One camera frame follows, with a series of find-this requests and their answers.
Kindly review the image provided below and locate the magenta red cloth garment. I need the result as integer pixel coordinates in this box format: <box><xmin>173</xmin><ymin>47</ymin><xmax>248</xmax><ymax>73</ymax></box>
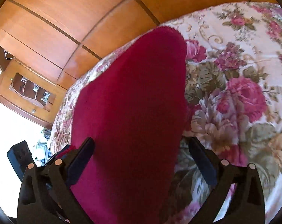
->
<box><xmin>71</xmin><ymin>27</ymin><xmax>187</xmax><ymax>223</ymax></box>

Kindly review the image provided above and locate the dark blue chair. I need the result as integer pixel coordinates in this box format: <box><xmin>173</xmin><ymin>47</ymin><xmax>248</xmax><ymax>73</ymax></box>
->
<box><xmin>7</xmin><ymin>141</ymin><xmax>34</xmax><ymax>181</ymax></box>

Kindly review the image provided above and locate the floral bedspread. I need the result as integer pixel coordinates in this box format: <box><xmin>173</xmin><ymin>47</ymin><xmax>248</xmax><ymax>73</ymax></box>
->
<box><xmin>48</xmin><ymin>0</ymin><xmax>282</xmax><ymax>224</ymax></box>

